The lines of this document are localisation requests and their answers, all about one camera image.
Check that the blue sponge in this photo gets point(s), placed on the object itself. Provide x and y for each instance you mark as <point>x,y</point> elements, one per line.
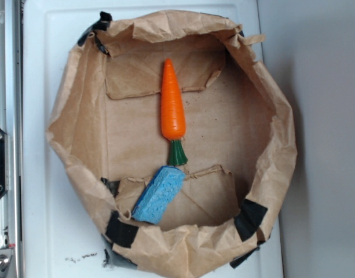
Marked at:
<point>155,198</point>

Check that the orange toy carrot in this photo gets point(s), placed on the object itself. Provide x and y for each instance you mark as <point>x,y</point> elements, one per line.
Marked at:
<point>172,115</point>

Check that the brown paper bag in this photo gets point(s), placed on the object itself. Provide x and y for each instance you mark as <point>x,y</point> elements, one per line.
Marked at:
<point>240,138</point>

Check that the aluminium frame rail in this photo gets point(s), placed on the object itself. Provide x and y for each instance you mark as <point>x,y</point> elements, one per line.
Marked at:
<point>11,261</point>

